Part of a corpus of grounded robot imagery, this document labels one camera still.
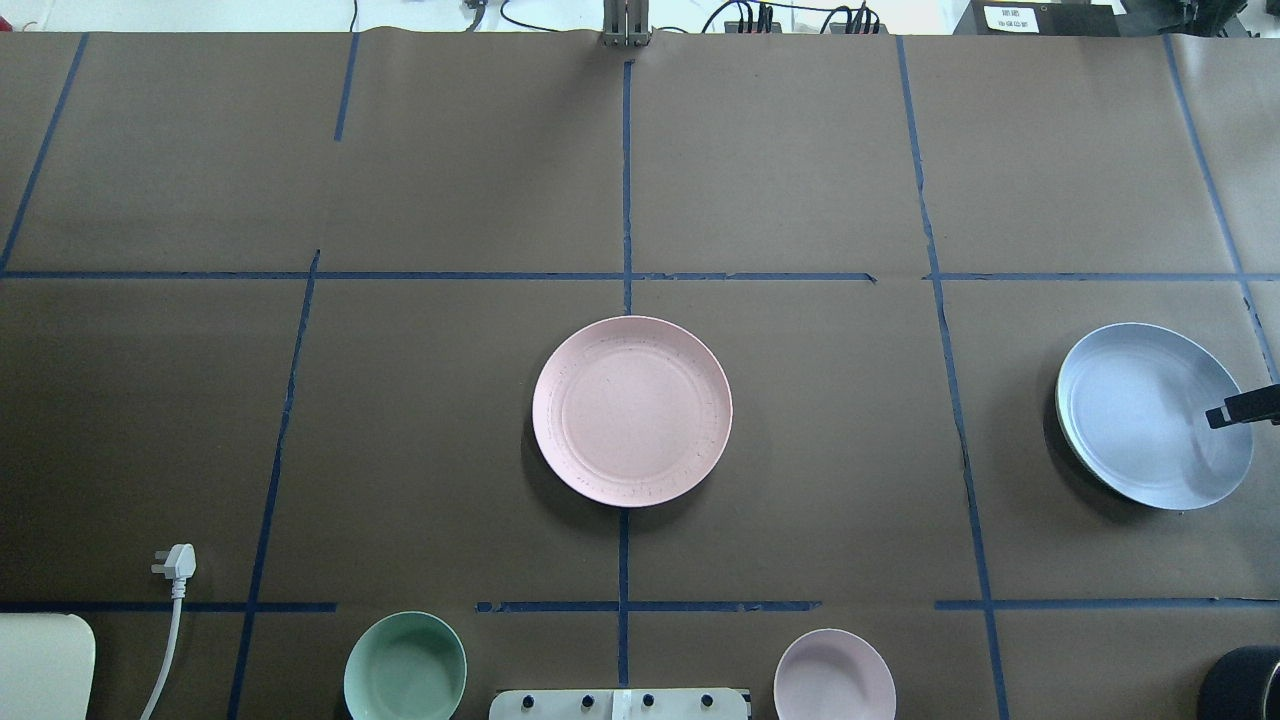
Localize blue plate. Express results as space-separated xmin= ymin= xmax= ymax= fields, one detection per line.
xmin=1053 ymin=322 xmax=1254 ymax=511

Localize pink plate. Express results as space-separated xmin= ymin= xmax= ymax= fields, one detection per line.
xmin=531 ymin=315 xmax=733 ymax=509

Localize black round object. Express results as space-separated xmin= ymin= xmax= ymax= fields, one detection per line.
xmin=1196 ymin=644 xmax=1279 ymax=719

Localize black box with label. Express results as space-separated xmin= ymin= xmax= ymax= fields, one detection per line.
xmin=952 ymin=1 xmax=1120 ymax=37

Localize pink bowl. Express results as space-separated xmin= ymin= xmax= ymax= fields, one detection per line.
xmin=773 ymin=628 xmax=899 ymax=719

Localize green bowl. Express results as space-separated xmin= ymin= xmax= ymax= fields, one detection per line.
xmin=343 ymin=611 xmax=468 ymax=719

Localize white chair corner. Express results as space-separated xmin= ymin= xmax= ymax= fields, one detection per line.
xmin=1 ymin=612 xmax=96 ymax=719

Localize black power strip cables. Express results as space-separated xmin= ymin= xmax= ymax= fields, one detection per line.
xmin=700 ymin=0 xmax=883 ymax=36

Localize metal camera post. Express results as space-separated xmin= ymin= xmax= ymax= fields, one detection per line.
xmin=600 ymin=0 xmax=652 ymax=47

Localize white power plug cable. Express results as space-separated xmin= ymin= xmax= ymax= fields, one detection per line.
xmin=138 ymin=544 xmax=197 ymax=720

